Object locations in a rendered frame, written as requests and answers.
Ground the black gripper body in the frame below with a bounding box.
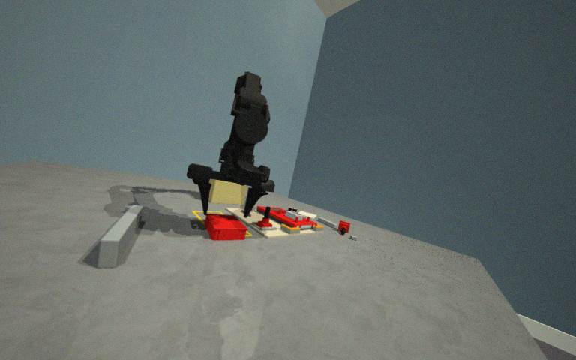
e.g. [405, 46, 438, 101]
[187, 145, 275, 193]

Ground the cream flat square tile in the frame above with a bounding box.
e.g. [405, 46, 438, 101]
[299, 211, 317, 220]

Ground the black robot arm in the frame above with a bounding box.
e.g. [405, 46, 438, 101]
[218, 72, 270, 188]

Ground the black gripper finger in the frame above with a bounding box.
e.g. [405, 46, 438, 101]
[244, 188, 269, 218]
[192, 179, 212, 215]

